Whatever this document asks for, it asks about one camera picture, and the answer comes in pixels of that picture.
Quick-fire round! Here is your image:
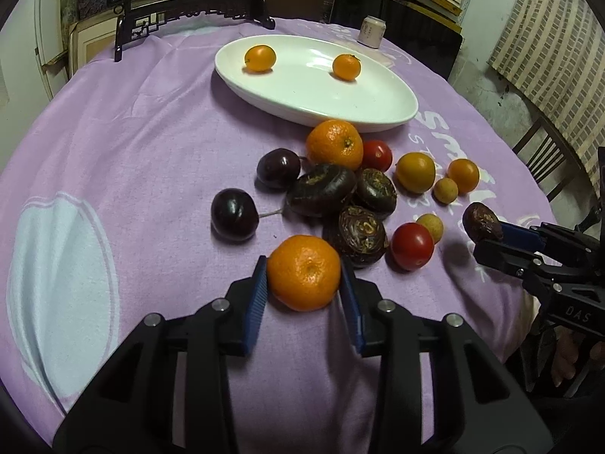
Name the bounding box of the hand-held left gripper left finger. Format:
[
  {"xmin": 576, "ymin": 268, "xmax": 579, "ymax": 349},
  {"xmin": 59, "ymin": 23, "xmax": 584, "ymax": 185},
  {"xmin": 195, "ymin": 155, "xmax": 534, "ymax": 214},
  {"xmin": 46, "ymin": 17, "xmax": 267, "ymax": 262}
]
[{"xmin": 53, "ymin": 255, "xmax": 270, "ymax": 454}]

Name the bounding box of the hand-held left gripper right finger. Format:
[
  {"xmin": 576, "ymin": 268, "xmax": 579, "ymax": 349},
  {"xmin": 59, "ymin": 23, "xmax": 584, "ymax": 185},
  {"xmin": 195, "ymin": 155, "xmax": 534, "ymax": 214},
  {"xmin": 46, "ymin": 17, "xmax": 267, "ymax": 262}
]
[{"xmin": 339, "ymin": 260, "xmax": 554, "ymax": 454}]

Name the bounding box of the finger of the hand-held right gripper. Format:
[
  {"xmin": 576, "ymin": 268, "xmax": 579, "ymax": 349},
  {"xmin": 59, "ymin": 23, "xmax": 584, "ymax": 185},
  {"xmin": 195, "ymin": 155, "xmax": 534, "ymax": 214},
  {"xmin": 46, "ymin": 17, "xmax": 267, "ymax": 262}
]
[
  {"xmin": 474, "ymin": 239, "xmax": 568, "ymax": 294},
  {"xmin": 501, "ymin": 221, "xmax": 605, "ymax": 270}
]

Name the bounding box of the dark water chestnut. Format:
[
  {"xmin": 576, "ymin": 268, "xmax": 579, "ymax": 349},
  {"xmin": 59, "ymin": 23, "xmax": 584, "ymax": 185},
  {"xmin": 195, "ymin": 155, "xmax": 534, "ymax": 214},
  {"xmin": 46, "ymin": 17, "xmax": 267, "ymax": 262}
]
[
  {"xmin": 462, "ymin": 202, "xmax": 504, "ymax": 243},
  {"xmin": 331, "ymin": 205, "xmax": 390, "ymax": 266},
  {"xmin": 286, "ymin": 163, "xmax": 357, "ymax": 218},
  {"xmin": 355, "ymin": 168, "xmax": 398, "ymax": 221}
]

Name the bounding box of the large orange mandarin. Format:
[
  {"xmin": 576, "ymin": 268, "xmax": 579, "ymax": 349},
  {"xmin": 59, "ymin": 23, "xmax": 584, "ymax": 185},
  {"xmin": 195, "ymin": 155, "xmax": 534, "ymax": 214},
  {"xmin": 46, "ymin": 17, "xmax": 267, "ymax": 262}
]
[
  {"xmin": 267, "ymin": 235, "xmax": 342, "ymax": 313},
  {"xmin": 306, "ymin": 119, "xmax": 364, "ymax": 171}
]

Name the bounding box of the tan longan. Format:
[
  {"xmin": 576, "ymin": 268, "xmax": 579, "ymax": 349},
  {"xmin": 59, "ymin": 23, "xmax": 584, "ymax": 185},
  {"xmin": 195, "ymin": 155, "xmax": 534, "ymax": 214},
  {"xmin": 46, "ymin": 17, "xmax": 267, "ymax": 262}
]
[
  {"xmin": 434, "ymin": 177, "xmax": 459, "ymax": 205},
  {"xmin": 416, "ymin": 214, "xmax": 445, "ymax": 245}
]

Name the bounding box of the small smooth orange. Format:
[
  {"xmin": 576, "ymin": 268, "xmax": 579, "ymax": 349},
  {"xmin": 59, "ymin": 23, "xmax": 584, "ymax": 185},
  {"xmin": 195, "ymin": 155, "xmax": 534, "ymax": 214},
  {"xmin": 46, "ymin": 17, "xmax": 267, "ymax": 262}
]
[
  {"xmin": 447, "ymin": 158, "xmax": 480, "ymax": 194},
  {"xmin": 244, "ymin": 45, "xmax": 277, "ymax": 73}
]

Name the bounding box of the red cherry tomato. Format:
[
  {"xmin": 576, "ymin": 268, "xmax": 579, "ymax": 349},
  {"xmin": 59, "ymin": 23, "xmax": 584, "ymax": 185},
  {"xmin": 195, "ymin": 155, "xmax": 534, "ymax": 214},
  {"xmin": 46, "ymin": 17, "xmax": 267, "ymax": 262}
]
[
  {"xmin": 362, "ymin": 140, "xmax": 393, "ymax": 172},
  {"xmin": 391, "ymin": 222, "xmax": 435, "ymax": 271}
]

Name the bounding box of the dark purple plum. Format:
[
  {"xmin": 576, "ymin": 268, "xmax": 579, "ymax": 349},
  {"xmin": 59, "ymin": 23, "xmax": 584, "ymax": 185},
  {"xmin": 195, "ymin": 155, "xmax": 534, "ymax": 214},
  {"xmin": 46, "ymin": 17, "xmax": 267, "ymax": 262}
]
[
  {"xmin": 210, "ymin": 188, "xmax": 260, "ymax": 242},
  {"xmin": 256, "ymin": 148, "xmax": 302, "ymax": 191}
]

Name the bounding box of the yellow orange round fruit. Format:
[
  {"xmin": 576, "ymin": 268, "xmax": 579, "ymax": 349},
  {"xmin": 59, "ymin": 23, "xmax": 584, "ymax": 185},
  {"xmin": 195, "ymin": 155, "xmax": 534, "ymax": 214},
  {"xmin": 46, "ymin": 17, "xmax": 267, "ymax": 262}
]
[{"xmin": 395, "ymin": 152, "xmax": 436, "ymax": 194}]

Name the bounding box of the white oval plate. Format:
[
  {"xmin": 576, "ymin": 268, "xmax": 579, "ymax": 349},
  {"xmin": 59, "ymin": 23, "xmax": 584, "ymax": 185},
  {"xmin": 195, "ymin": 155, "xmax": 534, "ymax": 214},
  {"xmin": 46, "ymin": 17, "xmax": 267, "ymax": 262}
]
[{"xmin": 215, "ymin": 35, "xmax": 419, "ymax": 133}]

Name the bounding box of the person's right hand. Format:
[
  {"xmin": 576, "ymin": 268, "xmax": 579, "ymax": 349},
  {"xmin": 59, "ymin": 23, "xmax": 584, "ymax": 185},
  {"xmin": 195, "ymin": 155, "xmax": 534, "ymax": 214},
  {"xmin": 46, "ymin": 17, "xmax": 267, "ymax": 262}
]
[{"xmin": 551, "ymin": 328, "xmax": 591, "ymax": 389}]

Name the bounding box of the wooden chair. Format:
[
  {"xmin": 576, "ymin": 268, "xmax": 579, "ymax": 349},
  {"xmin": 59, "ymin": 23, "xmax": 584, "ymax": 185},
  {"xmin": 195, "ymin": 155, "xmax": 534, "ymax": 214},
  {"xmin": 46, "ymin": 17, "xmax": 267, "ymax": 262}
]
[{"xmin": 513, "ymin": 116, "xmax": 584, "ymax": 202}]

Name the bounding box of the purple printed tablecloth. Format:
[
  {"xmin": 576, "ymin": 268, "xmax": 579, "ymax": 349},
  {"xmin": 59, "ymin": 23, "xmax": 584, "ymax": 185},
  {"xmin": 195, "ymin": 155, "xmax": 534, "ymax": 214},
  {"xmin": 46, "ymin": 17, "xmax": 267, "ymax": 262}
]
[{"xmin": 0, "ymin": 16, "xmax": 554, "ymax": 454}]

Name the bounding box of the tile patterned sheet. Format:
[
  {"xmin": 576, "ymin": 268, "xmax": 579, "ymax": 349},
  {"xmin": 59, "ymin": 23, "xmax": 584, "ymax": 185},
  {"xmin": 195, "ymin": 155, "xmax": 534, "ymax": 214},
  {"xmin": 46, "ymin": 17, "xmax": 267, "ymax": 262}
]
[{"xmin": 487, "ymin": 0, "xmax": 605, "ymax": 199}]

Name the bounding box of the black flat panel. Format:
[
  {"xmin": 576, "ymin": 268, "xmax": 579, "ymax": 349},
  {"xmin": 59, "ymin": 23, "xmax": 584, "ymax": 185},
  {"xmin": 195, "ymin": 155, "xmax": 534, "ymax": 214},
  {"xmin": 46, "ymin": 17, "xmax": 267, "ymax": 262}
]
[{"xmin": 328, "ymin": 0, "xmax": 464, "ymax": 81}]

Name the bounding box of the small orange with stem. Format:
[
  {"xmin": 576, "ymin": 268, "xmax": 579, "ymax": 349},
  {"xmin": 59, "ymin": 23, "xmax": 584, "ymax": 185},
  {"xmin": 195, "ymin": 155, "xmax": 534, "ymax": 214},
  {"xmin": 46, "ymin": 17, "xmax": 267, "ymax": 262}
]
[{"xmin": 332, "ymin": 54, "xmax": 362, "ymax": 81}]

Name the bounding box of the pale drink can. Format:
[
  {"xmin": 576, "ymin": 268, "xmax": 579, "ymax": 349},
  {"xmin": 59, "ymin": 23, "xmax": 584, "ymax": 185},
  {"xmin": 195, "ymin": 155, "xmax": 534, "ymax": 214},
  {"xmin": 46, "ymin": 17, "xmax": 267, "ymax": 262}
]
[{"xmin": 358, "ymin": 16, "xmax": 387, "ymax": 49}]

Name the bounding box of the round painted screen black stand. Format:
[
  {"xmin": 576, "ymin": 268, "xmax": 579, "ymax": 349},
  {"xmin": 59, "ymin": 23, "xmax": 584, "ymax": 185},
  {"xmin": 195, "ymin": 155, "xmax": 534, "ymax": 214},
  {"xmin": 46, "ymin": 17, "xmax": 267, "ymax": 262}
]
[{"xmin": 106, "ymin": 0, "xmax": 276, "ymax": 63}]

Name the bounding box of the wood framed white board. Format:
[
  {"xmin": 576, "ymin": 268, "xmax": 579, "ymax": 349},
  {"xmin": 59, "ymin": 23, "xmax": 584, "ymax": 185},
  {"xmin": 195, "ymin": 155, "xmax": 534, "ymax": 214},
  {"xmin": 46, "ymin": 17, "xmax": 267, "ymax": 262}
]
[{"xmin": 68, "ymin": 19, "xmax": 119, "ymax": 81}]

